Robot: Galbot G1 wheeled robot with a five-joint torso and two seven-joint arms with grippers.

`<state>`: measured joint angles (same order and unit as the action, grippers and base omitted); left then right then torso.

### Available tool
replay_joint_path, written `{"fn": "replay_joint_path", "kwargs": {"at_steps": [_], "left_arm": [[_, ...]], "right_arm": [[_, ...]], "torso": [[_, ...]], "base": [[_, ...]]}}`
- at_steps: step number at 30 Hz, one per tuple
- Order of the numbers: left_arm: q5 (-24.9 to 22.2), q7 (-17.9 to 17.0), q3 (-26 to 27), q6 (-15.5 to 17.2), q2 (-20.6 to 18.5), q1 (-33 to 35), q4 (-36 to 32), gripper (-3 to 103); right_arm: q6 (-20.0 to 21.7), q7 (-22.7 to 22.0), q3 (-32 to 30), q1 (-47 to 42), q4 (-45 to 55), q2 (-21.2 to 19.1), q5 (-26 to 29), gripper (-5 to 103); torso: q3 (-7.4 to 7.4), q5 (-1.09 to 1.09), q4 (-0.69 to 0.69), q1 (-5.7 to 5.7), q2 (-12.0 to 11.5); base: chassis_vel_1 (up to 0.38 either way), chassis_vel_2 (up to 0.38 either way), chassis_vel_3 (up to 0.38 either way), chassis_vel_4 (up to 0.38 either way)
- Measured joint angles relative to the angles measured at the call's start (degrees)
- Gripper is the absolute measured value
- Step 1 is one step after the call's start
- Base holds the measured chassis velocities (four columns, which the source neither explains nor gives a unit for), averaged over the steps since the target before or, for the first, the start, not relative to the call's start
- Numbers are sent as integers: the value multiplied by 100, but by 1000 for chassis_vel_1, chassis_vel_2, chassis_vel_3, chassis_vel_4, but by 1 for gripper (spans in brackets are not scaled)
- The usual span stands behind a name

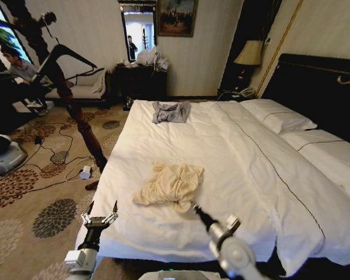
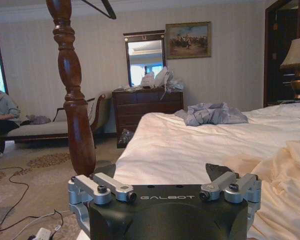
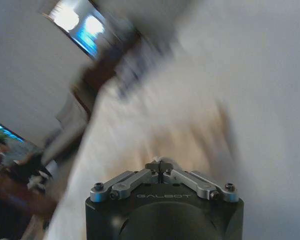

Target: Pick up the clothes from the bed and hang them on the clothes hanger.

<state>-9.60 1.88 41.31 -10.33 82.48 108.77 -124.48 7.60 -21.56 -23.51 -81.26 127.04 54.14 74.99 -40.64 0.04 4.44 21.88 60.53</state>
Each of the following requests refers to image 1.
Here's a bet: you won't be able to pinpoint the grey crumpled shirt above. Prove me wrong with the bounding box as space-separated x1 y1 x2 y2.
151 100 192 125

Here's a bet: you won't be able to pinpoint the dark framed wall mirror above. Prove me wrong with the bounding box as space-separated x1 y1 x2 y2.
117 0 159 64

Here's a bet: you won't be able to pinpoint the black floor cable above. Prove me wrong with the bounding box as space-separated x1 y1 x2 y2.
23 121 90 176

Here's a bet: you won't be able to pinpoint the small black floor box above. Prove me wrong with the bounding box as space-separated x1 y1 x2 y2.
122 95 135 112

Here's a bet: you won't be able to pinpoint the white plastic bags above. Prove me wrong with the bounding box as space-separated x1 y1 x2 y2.
136 45 170 72

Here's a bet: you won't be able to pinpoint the white pillow with dark stripe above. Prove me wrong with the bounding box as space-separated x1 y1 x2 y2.
240 99 319 135
279 129 350 202

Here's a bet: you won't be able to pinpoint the white power strip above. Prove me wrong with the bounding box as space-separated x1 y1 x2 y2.
79 164 94 180

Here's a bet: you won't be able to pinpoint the white bed duvet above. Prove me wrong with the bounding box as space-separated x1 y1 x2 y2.
75 98 350 277

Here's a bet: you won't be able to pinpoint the white chaise sofa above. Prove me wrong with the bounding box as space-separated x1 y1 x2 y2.
44 69 112 109

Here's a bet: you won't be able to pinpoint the white floor cable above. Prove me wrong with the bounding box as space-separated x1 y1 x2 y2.
64 156 92 182

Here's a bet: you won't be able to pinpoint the dark wooden dresser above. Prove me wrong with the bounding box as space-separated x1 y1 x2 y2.
114 65 169 103

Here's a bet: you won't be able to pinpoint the cream garment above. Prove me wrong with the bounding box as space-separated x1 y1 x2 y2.
132 162 206 214

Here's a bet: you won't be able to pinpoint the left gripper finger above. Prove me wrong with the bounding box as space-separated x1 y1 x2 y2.
80 200 95 226
103 199 119 226

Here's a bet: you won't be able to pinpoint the white robot front shell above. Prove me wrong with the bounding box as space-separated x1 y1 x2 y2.
138 269 207 280

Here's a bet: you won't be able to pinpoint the dark headboard with gold ornament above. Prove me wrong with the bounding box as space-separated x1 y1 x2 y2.
260 52 350 150

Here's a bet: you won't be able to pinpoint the dark nightstand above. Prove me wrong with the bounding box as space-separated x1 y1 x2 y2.
216 86 264 102

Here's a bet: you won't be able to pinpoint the framed dark painting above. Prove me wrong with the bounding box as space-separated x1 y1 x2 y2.
156 0 199 39

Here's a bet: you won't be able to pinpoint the person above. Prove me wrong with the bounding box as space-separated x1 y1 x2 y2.
0 45 74 109
127 34 139 61

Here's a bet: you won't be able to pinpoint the table lamp with beige shade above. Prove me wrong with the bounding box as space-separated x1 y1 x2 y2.
232 39 265 92

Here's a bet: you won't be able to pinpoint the white desk telephone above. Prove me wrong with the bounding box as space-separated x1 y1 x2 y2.
237 87 256 99

